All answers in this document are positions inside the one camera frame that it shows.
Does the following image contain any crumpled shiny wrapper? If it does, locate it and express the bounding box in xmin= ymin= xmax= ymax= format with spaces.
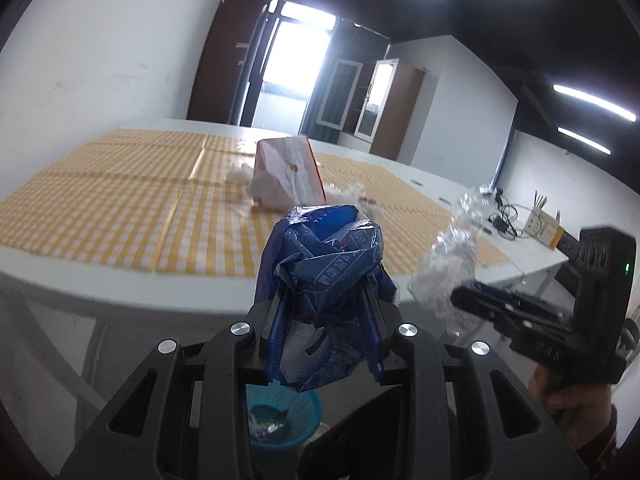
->
xmin=250 ymin=409 xmax=292 ymax=442

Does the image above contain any yellow checked tablecloth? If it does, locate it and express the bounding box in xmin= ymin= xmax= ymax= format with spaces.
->
xmin=0 ymin=129 xmax=512 ymax=281

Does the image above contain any brown cabinet with glass doors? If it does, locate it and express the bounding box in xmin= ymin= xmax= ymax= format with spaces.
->
xmin=316 ymin=57 xmax=427 ymax=162

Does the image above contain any black cable bundle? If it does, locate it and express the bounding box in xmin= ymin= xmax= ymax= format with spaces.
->
xmin=486 ymin=187 xmax=532 ymax=242

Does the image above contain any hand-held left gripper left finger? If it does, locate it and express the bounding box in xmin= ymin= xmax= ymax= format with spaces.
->
xmin=57 ymin=285 xmax=301 ymax=480

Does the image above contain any white desk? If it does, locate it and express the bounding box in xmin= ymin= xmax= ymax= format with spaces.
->
xmin=475 ymin=195 xmax=572 ymax=311

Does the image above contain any pink white paper carton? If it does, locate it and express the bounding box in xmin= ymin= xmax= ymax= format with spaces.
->
xmin=255 ymin=136 xmax=327 ymax=210

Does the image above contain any crumpled white tissue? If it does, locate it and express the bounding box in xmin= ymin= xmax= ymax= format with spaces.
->
xmin=357 ymin=198 xmax=387 ymax=222
xmin=325 ymin=182 xmax=367 ymax=207

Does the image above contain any cardboard box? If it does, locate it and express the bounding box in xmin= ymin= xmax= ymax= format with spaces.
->
xmin=522 ymin=210 xmax=566 ymax=249

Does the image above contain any person's right forearm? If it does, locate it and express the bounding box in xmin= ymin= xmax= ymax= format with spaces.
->
xmin=572 ymin=402 xmax=624 ymax=479

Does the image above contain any ceiling strip light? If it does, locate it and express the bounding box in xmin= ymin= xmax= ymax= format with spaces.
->
xmin=557 ymin=127 xmax=612 ymax=156
xmin=552 ymin=82 xmax=637 ymax=122

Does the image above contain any person's right hand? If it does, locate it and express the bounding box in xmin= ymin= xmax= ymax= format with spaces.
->
xmin=529 ymin=364 xmax=619 ymax=453

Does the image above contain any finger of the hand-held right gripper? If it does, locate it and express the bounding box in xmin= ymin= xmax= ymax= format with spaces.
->
xmin=475 ymin=283 xmax=571 ymax=317
xmin=450 ymin=286 xmax=573 ymax=341

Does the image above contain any teal plastic bin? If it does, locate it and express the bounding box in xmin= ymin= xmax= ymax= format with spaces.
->
xmin=245 ymin=384 xmax=323 ymax=455

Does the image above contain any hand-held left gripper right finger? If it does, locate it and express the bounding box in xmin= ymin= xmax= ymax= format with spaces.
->
xmin=300 ymin=282 xmax=591 ymax=480

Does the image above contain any dark brown wardrobe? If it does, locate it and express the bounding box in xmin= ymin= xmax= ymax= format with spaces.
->
xmin=187 ymin=0 xmax=271 ymax=127

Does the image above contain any blue plastic bag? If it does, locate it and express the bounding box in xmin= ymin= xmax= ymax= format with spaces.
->
xmin=255 ymin=204 xmax=401 ymax=393

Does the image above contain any bundle of pens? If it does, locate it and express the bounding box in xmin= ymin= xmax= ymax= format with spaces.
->
xmin=531 ymin=190 xmax=562 ymax=221

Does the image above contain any blue vertical pole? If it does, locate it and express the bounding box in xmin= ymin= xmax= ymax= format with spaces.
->
xmin=492 ymin=129 xmax=517 ymax=192

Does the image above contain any white plastic bag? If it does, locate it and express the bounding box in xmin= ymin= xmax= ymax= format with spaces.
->
xmin=249 ymin=172 xmax=294 ymax=212

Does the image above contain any glass balcony door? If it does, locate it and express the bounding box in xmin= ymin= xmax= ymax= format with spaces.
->
xmin=250 ymin=0 xmax=337 ymax=137

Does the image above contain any clear plastic wrapper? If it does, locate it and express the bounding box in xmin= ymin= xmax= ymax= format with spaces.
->
xmin=407 ymin=185 xmax=496 ymax=333

